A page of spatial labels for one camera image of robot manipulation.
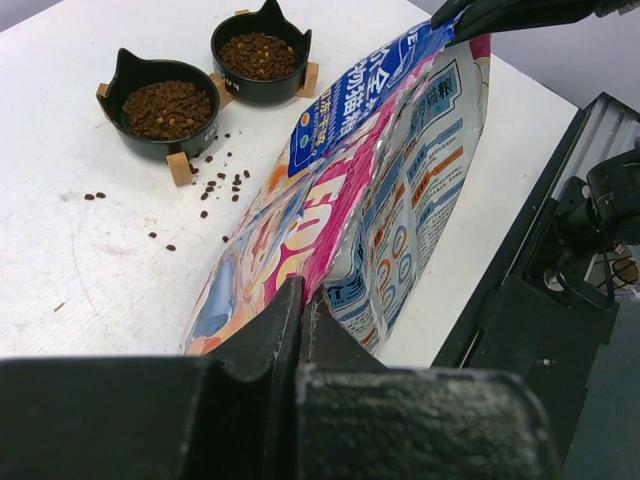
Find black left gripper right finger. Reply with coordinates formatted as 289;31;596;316
295;295;560;479

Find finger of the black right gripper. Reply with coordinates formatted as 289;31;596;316
430;0;604;44

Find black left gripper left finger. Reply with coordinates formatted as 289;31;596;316
1;278;303;479

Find pet food bag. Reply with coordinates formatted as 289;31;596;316
183;21;491;355

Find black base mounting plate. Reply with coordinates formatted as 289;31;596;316
434;93;639;456

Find black paw cat bowl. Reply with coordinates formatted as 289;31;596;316
211;0;312;105

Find spilled kibble on table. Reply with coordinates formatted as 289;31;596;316
52;132;251;311

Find wooden bowl stand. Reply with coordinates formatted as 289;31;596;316
96;11;318;186

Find black fish cat bowl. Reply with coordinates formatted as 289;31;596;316
96;48;221;159

